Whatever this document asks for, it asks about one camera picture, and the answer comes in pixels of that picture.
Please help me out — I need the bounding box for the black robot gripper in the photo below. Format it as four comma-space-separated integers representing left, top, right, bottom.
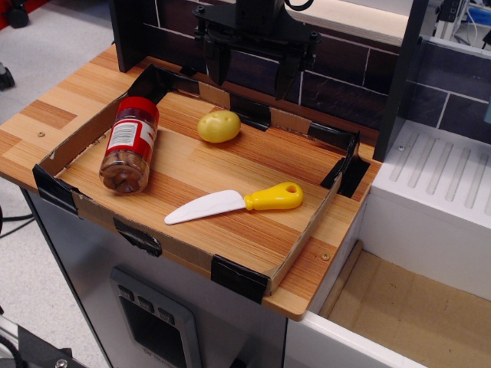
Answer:
193, 1, 321, 100

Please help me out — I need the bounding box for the red-capped spice bottle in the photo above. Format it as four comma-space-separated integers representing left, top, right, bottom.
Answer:
99, 97, 160, 195

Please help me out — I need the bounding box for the taped cardboard fence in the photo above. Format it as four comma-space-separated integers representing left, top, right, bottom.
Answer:
33, 66, 380, 315

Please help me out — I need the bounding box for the yellow toy potato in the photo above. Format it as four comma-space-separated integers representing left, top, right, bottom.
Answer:
197, 110, 241, 143

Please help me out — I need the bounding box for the black caster wheel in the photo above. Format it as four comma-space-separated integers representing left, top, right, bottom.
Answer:
0, 63, 15, 90

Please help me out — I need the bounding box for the white toy sink unit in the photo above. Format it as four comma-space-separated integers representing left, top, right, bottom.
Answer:
284, 122, 490, 367

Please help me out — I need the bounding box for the grey dishwasher control panel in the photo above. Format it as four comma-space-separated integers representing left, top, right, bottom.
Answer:
110, 268, 203, 367

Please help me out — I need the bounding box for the dark grey left post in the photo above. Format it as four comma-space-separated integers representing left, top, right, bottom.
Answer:
108, 0, 158, 73

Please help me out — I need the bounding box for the yellow-handled white toy knife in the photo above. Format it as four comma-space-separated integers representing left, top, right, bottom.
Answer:
164, 182, 304, 225

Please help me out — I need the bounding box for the dark grey shelf post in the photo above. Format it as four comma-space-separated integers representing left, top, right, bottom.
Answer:
373, 1, 428, 162

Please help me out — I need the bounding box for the black floor cable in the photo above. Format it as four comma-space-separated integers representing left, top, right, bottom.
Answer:
0, 205, 36, 241

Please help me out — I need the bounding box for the black metal bracket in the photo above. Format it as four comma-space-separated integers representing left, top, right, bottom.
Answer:
18, 325, 83, 367

